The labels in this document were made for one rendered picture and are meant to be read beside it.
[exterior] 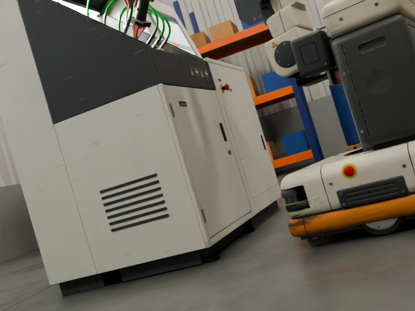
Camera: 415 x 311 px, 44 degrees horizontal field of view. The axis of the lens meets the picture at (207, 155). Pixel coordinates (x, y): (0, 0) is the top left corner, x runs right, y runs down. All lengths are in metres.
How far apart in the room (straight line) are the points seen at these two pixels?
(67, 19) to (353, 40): 1.28
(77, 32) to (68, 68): 0.16
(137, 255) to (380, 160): 1.14
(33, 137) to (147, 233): 0.72
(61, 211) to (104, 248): 0.28
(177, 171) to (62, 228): 0.66
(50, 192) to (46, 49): 0.66
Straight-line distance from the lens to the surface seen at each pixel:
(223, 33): 8.02
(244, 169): 2.86
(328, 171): 1.83
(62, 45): 2.46
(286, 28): 2.07
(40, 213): 2.57
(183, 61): 2.51
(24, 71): 2.58
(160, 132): 2.19
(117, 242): 2.36
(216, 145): 2.56
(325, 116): 8.83
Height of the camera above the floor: 0.38
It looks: 2 degrees up
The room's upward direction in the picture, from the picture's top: 17 degrees counter-clockwise
